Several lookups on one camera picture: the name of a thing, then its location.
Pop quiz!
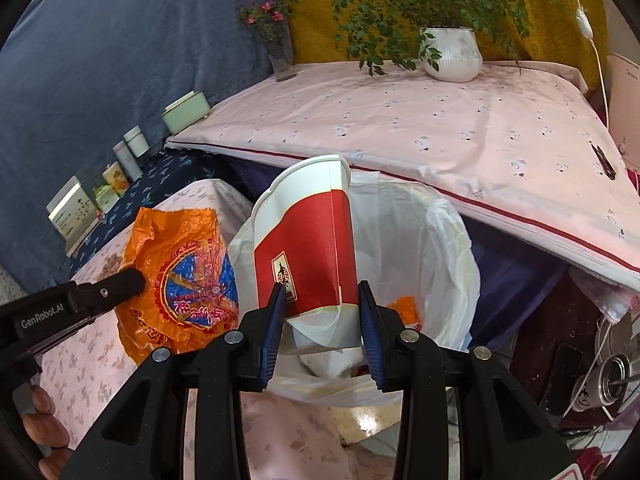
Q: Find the green packet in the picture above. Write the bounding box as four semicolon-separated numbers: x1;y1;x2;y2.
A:
92;185;121;213

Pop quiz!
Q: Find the yellow cloth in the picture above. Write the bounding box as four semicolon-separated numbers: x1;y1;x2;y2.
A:
262;0;606;96

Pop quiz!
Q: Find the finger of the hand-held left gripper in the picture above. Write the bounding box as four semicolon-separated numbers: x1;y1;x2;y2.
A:
62;266;147;311

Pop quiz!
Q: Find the dark purple cloth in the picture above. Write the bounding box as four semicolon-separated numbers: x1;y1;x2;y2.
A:
225;155;571;351

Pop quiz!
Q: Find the green plant in white pot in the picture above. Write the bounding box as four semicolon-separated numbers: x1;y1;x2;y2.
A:
282;0;546;83

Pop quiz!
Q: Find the white tube bottle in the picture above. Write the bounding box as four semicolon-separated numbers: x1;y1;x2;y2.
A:
112;141;142;183

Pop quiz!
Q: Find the white thermos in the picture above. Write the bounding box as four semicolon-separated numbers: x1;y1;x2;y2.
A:
123;126;151;158

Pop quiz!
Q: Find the green tissue box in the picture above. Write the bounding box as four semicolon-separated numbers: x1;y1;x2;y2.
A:
161;90;210;135

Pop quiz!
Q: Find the white cable with switch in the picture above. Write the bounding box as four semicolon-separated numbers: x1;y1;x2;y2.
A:
562;0;613;136

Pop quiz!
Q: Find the navy floral cloth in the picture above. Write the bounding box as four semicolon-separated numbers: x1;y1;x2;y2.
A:
67;150;226;266

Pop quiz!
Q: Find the white appliance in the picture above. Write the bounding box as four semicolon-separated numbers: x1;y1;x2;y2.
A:
602;52;640;171

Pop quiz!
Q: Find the blue blanket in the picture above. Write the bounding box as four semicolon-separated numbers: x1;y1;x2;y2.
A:
0;0;296;293

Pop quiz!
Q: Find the white box with flower print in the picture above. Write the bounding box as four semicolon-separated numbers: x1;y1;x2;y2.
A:
46;176;100;256

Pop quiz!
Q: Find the white plastic bag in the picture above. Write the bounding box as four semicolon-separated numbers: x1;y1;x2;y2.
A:
570;265;640;323

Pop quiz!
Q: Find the pink rabbit print tablecloth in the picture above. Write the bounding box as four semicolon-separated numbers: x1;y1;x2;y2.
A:
37;177;416;480

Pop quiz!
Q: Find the yellow tin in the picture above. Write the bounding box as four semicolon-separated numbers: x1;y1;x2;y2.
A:
102;162;132;196

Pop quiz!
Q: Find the black clip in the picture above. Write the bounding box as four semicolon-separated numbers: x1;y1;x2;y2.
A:
590;142;618;181

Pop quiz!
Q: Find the glass vase with pink flowers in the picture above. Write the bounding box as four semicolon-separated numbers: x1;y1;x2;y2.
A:
237;0;296;83

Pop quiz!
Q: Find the metal can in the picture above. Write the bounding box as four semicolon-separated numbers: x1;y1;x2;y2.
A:
570;352;640;413

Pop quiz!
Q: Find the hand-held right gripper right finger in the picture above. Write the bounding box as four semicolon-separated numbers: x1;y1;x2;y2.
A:
357;280;576;480

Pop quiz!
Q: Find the trash bin with white liner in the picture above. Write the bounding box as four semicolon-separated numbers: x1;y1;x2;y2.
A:
227;172;481;408

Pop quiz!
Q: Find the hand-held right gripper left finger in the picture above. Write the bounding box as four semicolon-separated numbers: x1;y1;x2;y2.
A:
60;282;287;480

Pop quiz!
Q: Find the crushed red white paper cup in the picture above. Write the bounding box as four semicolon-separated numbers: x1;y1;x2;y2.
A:
251;154;362;351

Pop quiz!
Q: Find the orange bag with blue print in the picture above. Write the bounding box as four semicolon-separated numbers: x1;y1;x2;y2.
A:
114;206;240;366

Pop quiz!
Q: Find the pale pink cloth red piping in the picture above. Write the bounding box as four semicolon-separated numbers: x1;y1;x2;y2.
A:
165;60;640;281

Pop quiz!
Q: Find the person's left hand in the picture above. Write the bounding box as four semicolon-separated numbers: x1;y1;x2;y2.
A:
22;385;73;480

